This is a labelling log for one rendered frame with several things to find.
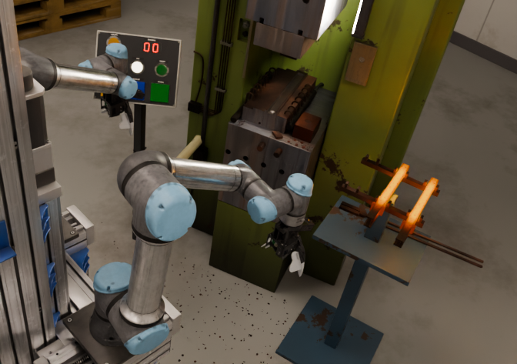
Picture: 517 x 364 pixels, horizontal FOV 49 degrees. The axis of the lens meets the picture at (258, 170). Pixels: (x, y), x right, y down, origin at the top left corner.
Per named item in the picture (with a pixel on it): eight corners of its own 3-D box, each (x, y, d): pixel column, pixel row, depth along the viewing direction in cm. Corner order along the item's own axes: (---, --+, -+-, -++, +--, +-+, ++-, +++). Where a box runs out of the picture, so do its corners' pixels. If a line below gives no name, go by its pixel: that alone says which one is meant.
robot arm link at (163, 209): (142, 311, 161) (171, 155, 130) (169, 350, 152) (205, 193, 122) (103, 326, 153) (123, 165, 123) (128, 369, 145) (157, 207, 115)
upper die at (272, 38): (299, 59, 218) (305, 37, 213) (252, 44, 223) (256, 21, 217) (330, 23, 250) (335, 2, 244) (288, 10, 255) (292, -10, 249)
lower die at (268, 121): (283, 134, 240) (287, 117, 235) (241, 118, 245) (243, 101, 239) (313, 91, 272) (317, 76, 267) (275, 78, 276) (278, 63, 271)
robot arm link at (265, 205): (237, 206, 159) (267, 195, 165) (260, 232, 153) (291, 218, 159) (240, 185, 154) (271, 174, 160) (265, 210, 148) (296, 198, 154)
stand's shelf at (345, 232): (407, 286, 209) (409, 282, 207) (311, 238, 221) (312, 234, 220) (429, 239, 230) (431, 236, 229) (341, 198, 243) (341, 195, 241)
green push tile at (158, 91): (168, 103, 234) (170, 84, 233) (150, 101, 233) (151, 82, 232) (168, 102, 236) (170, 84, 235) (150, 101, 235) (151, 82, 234)
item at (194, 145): (158, 196, 246) (158, 187, 242) (147, 192, 247) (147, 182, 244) (203, 145, 279) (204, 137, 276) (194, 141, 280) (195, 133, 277)
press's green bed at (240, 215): (274, 293, 289) (291, 228, 260) (208, 265, 297) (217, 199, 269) (308, 227, 332) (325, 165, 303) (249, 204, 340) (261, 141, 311)
